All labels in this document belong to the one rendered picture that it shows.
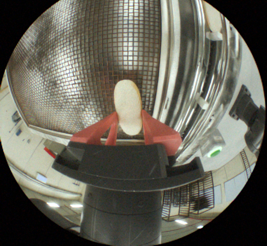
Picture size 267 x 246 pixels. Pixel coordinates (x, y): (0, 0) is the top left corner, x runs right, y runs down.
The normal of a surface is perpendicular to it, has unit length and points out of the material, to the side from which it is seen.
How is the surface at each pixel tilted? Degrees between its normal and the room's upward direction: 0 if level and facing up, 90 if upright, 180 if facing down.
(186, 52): 0
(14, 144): 90
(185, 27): 0
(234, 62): 0
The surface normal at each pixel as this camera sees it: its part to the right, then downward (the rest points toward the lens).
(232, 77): -0.18, 0.59
